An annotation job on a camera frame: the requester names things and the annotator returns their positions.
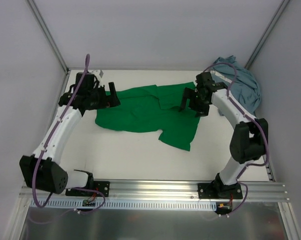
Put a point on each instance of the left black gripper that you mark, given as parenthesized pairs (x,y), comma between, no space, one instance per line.
(106,97)

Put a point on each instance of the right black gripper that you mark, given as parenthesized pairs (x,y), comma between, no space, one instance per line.
(194,100)

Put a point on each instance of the green t shirt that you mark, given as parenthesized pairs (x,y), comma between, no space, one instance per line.
(153,108)

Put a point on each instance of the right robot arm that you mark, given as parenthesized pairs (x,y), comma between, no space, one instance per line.
(248,141)

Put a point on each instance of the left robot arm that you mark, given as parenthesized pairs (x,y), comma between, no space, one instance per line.
(42,168)

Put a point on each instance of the blue grey t shirt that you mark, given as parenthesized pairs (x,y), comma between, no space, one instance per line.
(245,89)

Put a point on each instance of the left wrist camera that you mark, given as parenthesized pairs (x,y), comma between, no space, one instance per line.
(98,73)

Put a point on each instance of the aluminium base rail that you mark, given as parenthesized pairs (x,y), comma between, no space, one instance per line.
(258,191)

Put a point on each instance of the left aluminium frame post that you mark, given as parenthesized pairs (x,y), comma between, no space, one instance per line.
(47,33)

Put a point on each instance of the aluminium frame post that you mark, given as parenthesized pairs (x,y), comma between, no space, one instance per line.
(267,32)
(47,33)

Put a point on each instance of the right aluminium frame post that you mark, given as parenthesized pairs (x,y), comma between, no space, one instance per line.
(267,32)

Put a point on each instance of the white slotted cable duct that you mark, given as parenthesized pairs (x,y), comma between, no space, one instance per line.
(121,204)

